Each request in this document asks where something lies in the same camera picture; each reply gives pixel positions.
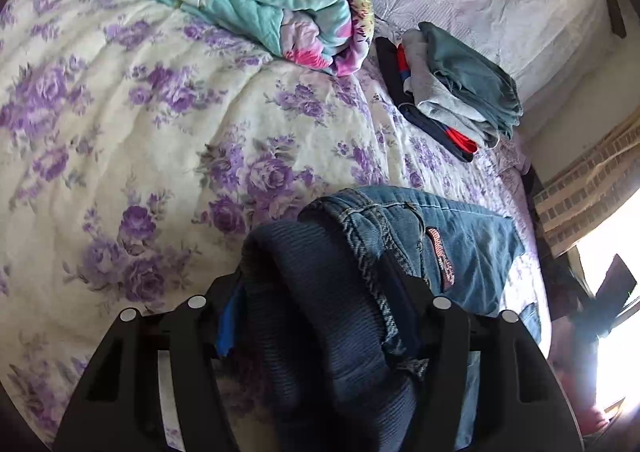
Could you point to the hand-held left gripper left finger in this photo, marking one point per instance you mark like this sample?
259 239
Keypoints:
227 322

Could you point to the beige checked curtain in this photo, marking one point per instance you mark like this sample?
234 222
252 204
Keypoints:
575 202

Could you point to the folded teal pants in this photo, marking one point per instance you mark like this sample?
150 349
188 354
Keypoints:
475 76

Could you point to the purple floral bed quilt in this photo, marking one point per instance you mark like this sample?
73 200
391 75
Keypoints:
125 106

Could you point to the purple floral pillow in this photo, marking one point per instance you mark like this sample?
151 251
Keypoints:
512 156

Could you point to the folded red garment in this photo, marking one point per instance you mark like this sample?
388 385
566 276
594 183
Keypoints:
459 139

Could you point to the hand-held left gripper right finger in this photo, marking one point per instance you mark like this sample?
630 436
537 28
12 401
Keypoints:
442 332

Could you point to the bright window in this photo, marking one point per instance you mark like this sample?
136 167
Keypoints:
617 237

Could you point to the folded black garment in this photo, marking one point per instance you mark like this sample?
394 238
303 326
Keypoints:
387 66

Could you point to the blue denim pants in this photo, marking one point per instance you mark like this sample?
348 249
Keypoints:
325 332

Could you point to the folded grey garment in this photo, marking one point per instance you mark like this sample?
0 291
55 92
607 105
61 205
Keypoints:
435 96

